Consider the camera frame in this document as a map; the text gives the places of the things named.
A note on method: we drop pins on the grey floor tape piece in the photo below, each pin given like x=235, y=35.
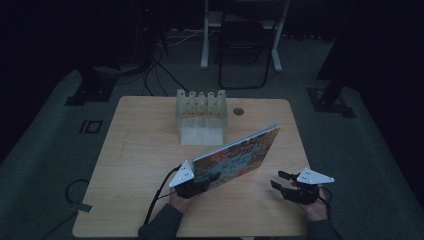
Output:
x=81, y=208

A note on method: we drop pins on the black folding chair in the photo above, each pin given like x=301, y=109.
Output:
x=245, y=36

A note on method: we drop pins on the translucent plastic book rack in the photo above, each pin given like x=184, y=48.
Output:
x=201, y=116

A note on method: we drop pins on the person's left hand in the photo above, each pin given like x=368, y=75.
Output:
x=180, y=201

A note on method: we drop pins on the black stand base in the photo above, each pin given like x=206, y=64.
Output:
x=90, y=90
x=330, y=100

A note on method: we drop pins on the colourful children's picture book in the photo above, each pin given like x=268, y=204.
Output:
x=240, y=156

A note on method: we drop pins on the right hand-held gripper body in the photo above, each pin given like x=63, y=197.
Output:
x=303, y=193

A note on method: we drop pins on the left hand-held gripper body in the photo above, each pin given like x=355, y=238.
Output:
x=186, y=188

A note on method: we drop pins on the person's right hand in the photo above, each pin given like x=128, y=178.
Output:
x=318, y=210

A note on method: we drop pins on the white metal desk frame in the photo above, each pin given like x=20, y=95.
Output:
x=205, y=40

